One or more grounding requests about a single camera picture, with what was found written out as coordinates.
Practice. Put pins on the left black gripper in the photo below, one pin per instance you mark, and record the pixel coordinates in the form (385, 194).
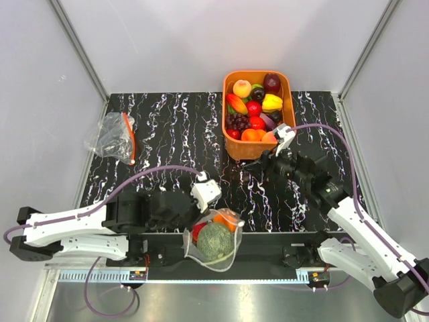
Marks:
(197, 212)

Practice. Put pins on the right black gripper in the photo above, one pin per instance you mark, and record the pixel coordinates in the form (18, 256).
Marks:
(269, 161)

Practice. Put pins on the red pomegranate fruit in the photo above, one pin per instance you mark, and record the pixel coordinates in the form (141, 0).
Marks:
(196, 230)

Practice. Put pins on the orange bell pepper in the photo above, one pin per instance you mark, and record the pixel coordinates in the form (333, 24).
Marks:
(229, 221)

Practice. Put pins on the polka dot zip bag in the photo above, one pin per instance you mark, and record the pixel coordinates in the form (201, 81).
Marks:
(221, 264)

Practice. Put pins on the green netted melon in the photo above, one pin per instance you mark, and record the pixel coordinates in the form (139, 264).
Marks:
(215, 241)

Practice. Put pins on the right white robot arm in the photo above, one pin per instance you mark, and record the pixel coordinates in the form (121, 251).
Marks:
(397, 279)

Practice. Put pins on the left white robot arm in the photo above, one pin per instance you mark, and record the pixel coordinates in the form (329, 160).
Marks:
(104, 229)

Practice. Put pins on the crumpled orange zip bag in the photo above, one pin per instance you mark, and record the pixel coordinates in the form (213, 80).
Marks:
(114, 137)

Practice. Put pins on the orange plastic basket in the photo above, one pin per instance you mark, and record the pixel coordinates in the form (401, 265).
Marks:
(240, 150)

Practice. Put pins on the pink orange peach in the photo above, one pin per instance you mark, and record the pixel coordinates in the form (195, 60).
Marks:
(269, 137)

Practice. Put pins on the orange tangerine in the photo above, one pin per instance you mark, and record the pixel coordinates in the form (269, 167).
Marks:
(252, 135)

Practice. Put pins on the red tomato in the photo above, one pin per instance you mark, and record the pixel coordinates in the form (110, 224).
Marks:
(257, 123)

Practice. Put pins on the purple eggplant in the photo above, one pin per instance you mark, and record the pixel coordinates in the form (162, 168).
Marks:
(271, 122)

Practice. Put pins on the small red cherry fruit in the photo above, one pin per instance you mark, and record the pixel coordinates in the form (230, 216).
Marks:
(234, 133)

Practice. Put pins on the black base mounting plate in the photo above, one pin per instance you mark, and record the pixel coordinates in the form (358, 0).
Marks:
(261, 256)

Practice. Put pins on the purple grape bunch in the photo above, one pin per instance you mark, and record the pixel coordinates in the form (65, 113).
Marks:
(238, 122)

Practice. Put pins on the small red round fruit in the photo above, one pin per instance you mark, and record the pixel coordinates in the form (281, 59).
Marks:
(253, 108)

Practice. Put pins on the yellow bell pepper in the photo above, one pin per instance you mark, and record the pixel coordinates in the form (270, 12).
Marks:
(271, 103)

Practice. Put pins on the red yellow mango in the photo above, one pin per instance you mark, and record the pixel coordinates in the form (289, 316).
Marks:
(236, 103)

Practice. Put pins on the dark purple plum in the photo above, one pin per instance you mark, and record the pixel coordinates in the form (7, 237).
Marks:
(258, 94)

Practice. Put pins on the yellow red peach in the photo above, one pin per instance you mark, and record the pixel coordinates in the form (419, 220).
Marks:
(242, 88)

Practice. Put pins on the dark red apple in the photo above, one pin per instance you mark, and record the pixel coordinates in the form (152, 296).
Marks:
(272, 83)

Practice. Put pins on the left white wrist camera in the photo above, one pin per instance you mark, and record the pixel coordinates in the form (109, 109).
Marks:
(206, 193)

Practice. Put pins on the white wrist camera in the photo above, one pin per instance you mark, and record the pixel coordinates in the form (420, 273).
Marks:
(284, 135)
(206, 193)

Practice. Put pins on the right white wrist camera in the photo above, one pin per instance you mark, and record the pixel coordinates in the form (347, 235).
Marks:
(284, 135)

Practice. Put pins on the white slotted cable duct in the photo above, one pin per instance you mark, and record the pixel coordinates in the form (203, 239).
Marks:
(104, 276)

